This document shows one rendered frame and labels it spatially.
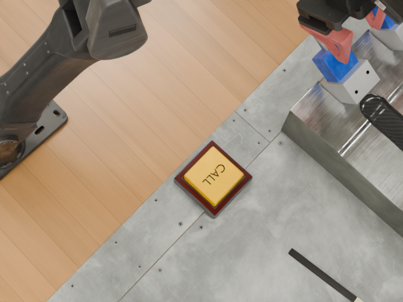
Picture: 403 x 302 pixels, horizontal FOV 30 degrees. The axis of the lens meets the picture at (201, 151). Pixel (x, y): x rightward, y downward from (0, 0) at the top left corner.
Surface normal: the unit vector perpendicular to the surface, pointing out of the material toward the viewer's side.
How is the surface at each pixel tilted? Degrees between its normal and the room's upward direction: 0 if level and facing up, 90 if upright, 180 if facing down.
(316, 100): 0
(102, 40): 90
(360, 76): 33
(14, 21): 0
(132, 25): 90
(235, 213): 0
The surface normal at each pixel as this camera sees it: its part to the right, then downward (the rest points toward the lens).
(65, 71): 0.26, 0.93
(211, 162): 0.04, -0.28
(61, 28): -0.72, 0.07
